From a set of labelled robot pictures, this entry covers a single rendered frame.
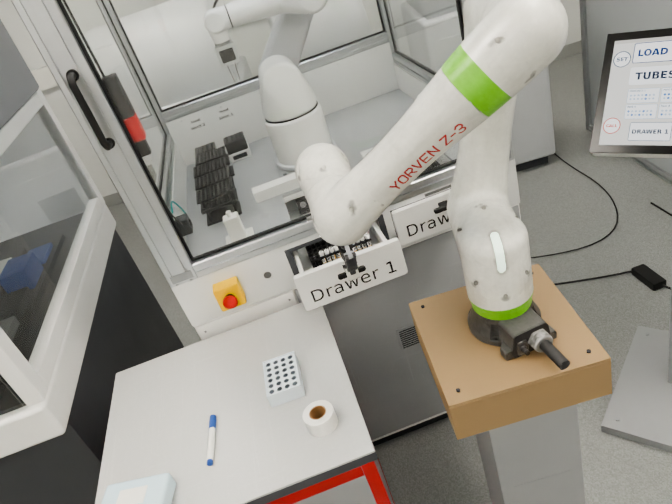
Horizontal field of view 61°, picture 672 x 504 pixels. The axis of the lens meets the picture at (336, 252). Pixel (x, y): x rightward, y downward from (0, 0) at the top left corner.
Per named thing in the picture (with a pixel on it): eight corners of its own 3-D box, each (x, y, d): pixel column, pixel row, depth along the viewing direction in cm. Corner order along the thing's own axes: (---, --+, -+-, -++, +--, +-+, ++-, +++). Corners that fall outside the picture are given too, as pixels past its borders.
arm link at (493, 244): (521, 266, 124) (513, 192, 113) (542, 314, 111) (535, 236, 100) (461, 278, 126) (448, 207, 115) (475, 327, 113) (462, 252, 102)
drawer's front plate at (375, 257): (408, 273, 152) (399, 239, 146) (306, 312, 151) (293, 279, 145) (406, 269, 154) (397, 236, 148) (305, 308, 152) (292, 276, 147)
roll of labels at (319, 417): (301, 430, 126) (295, 418, 124) (321, 407, 130) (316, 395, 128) (324, 442, 121) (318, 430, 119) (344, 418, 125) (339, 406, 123)
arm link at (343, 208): (469, 87, 99) (430, 55, 92) (499, 126, 92) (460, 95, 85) (335, 222, 115) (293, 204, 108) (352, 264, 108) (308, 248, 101)
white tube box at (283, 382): (305, 395, 134) (300, 384, 132) (271, 407, 134) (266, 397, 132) (298, 361, 145) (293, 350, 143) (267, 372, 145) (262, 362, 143)
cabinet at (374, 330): (547, 387, 210) (525, 201, 168) (284, 491, 205) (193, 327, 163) (447, 259, 291) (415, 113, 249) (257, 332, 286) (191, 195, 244)
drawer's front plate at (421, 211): (494, 210, 165) (489, 177, 159) (401, 246, 164) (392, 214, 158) (491, 208, 166) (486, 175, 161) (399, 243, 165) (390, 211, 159)
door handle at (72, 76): (115, 152, 130) (71, 72, 120) (104, 156, 130) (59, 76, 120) (117, 145, 134) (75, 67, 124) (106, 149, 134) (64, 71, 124)
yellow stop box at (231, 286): (247, 304, 158) (237, 284, 154) (222, 314, 157) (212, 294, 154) (245, 294, 162) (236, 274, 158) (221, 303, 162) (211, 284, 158)
